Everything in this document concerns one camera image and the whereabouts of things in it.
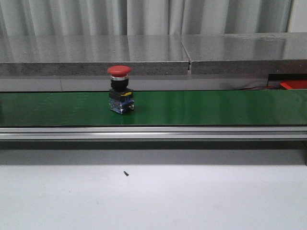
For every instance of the grey rear conveyor panel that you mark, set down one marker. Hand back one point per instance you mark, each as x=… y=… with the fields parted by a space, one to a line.
x=137 y=83

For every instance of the green conveyor belt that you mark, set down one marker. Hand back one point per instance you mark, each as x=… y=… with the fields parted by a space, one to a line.
x=160 y=108

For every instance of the red plate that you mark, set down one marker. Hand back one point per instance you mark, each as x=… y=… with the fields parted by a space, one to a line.
x=294 y=84

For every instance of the grey stone slab right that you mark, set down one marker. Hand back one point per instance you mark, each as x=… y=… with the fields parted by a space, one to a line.
x=268 y=53

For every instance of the grey stone slab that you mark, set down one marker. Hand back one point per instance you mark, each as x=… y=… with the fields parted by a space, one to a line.
x=91 y=55
x=268 y=53

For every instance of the grey stone slab left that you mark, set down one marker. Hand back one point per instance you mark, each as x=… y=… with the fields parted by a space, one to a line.
x=91 y=55

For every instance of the grey pleated curtain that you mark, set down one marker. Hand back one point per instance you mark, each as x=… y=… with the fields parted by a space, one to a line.
x=142 y=17

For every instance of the aluminium conveyor side rail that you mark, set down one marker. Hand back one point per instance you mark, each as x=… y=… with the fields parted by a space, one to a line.
x=210 y=133

